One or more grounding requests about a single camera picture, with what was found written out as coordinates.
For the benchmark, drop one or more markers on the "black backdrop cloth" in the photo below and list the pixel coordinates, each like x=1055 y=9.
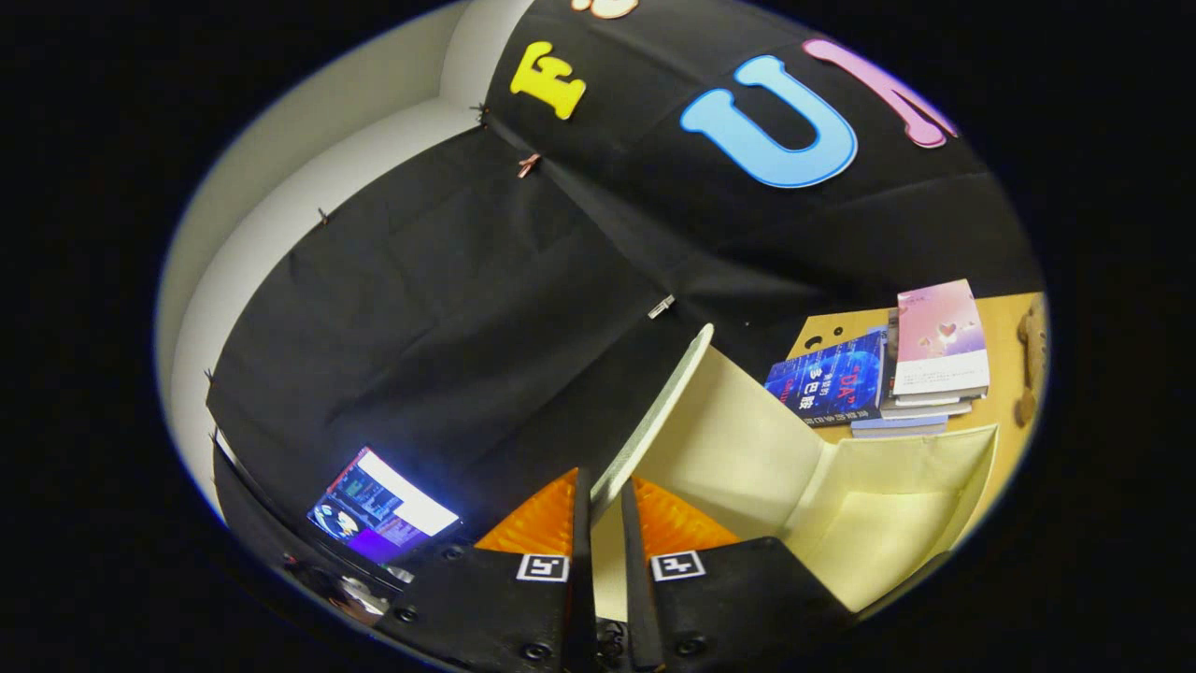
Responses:
x=420 y=308

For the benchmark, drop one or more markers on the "fabric storage box lid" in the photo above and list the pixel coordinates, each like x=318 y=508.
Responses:
x=729 y=439

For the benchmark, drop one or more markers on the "blue cover book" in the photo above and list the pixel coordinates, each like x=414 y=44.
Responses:
x=827 y=379

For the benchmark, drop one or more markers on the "pink cover book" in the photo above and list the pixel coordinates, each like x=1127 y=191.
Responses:
x=939 y=327

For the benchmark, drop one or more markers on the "brown plush toy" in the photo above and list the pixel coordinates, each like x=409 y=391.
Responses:
x=1032 y=336

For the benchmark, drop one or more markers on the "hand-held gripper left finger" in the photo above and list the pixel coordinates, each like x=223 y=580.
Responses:
x=584 y=598

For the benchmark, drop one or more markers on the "white cloth clip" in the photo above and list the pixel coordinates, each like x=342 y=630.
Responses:
x=662 y=307

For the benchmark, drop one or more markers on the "cream fabric storage box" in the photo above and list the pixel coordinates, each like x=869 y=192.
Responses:
x=888 y=533

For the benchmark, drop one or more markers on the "open laptop computer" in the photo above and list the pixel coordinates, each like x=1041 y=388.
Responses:
x=392 y=505

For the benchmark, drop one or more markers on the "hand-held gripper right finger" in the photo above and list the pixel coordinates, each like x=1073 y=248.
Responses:
x=640 y=608

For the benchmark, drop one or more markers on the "red cloth clip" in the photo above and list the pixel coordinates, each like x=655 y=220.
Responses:
x=528 y=165

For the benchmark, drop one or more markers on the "grey book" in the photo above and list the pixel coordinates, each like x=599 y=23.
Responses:
x=902 y=425

